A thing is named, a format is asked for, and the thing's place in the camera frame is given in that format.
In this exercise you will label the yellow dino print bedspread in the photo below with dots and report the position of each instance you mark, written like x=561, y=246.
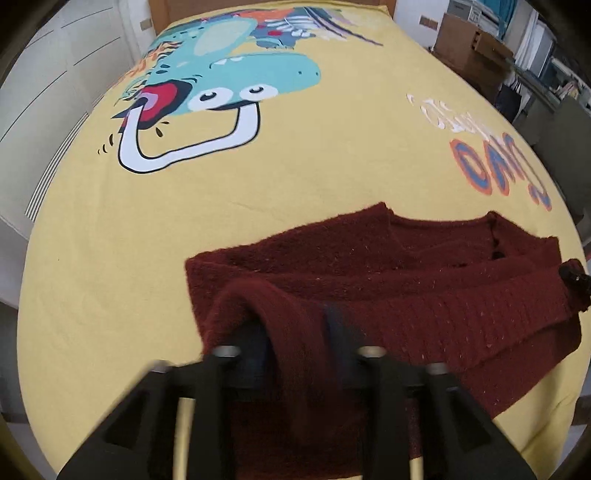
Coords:
x=238, y=125

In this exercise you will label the dark red knitted sweater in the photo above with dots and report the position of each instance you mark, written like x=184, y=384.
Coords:
x=483, y=296

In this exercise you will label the white storage box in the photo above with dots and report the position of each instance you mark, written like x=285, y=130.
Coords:
x=468, y=10

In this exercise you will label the grey green upholstered chair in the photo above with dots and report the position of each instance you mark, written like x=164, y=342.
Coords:
x=564, y=150

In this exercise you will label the white wardrobe doors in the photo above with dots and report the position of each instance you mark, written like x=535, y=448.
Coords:
x=59, y=77

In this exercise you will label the brown cardboard box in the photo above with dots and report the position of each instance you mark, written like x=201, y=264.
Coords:
x=478, y=57

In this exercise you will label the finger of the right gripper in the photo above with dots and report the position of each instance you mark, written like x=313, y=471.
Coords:
x=577, y=281

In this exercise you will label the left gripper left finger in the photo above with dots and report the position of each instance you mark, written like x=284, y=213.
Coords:
x=136, y=439

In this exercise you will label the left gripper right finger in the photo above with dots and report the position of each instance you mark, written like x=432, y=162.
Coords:
x=457, y=437

